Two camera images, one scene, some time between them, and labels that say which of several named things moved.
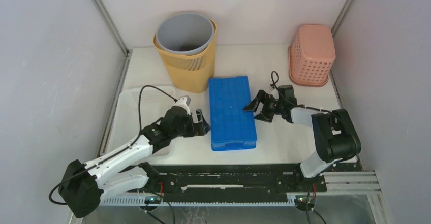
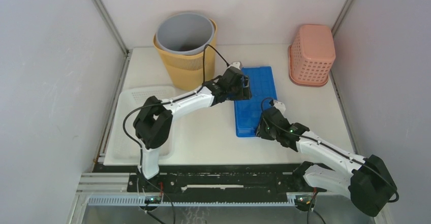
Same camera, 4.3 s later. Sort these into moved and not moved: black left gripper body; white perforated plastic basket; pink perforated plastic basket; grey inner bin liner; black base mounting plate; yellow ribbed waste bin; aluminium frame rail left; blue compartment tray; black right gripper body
Moved: black left gripper body; blue compartment tray; black right gripper body
Not moved: yellow ribbed waste bin; aluminium frame rail left; black base mounting plate; pink perforated plastic basket; white perforated plastic basket; grey inner bin liner
